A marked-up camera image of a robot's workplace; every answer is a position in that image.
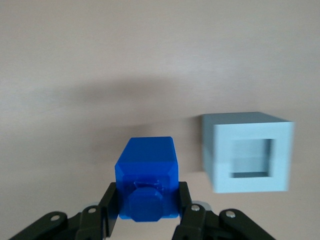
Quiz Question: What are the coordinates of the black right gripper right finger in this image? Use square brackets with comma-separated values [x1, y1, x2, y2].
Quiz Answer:
[172, 181, 276, 240]

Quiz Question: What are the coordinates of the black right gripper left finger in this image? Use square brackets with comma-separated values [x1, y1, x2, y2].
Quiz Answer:
[9, 181, 120, 240]

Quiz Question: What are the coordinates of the blue plastic part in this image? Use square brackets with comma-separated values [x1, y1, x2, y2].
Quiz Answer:
[114, 136, 181, 223]

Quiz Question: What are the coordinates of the gray hollow square base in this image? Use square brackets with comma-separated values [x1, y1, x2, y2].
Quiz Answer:
[201, 111, 296, 195]

